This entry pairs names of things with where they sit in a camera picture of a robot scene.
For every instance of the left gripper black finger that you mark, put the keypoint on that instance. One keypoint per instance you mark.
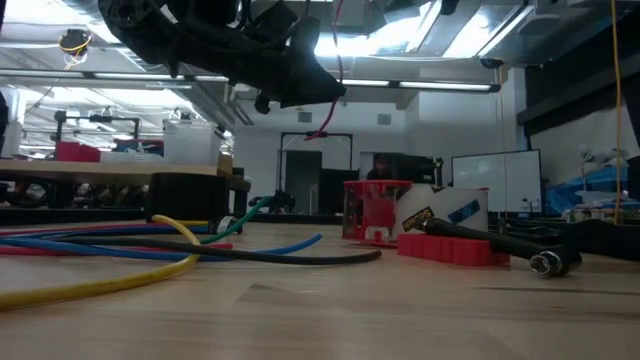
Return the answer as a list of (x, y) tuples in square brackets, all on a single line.
[(315, 85)]

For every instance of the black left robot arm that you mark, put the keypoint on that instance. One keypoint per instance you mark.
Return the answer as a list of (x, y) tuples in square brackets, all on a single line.
[(150, 30)]

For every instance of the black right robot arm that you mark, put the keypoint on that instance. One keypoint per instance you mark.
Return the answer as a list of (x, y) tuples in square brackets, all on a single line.
[(400, 6)]

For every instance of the person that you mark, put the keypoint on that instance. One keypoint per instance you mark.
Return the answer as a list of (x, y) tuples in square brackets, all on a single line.
[(381, 167)]

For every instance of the clear plastic storage container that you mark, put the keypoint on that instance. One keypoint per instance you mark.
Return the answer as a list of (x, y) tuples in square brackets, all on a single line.
[(192, 145)]

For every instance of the small black robot gripper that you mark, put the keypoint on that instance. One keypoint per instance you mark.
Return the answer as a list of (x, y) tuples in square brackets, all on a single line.
[(280, 201)]

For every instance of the black and white cabinet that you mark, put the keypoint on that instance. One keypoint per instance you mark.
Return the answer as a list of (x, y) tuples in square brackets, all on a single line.
[(415, 167)]

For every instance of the long linear ceiling light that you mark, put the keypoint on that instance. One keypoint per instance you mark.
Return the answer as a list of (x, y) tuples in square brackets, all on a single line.
[(450, 86)]

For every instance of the red dispenser with clear tape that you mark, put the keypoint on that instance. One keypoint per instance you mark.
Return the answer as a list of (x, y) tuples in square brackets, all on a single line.
[(380, 210)]

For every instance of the wooden workbench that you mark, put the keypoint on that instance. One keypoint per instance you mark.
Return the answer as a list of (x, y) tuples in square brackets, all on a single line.
[(100, 170)]

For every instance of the red storage box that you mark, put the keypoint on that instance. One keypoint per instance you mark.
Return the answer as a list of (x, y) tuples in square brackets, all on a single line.
[(77, 152)]

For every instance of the red socket bit holder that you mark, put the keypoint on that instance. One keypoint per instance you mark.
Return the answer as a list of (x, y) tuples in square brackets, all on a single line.
[(450, 250)]

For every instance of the whiteboard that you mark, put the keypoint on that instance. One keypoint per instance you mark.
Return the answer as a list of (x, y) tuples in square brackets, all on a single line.
[(520, 170)]

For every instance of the black ratchet wrench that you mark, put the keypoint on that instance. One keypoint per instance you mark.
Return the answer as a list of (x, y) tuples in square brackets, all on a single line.
[(500, 245)]

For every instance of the blue tarp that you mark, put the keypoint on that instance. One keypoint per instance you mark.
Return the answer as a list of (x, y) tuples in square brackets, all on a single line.
[(600, 182)]

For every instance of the grey wall vent grille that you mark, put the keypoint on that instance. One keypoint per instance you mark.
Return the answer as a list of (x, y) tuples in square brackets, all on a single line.
[(384, 119), (305, 117)]

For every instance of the black gantry frame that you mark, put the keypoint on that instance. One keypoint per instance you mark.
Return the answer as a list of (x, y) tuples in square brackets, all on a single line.
[(316, 134), (100, 118)]

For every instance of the silver ventilation duct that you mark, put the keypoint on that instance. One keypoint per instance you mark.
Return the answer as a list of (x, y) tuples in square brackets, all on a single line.
[(210, 107)]

